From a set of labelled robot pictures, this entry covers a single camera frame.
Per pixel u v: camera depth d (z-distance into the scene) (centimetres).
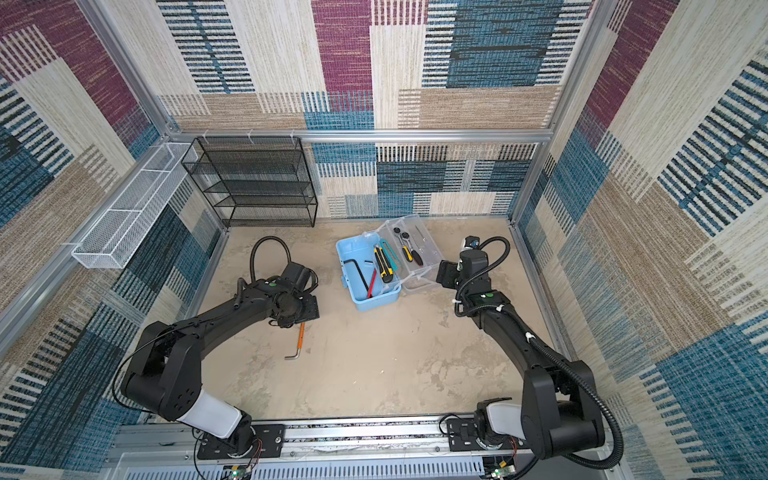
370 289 100
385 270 94
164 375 44
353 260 108
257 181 111
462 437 73
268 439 74
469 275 65
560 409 41
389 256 99
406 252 96
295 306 70
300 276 74
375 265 97
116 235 72
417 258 94
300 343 89
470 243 76
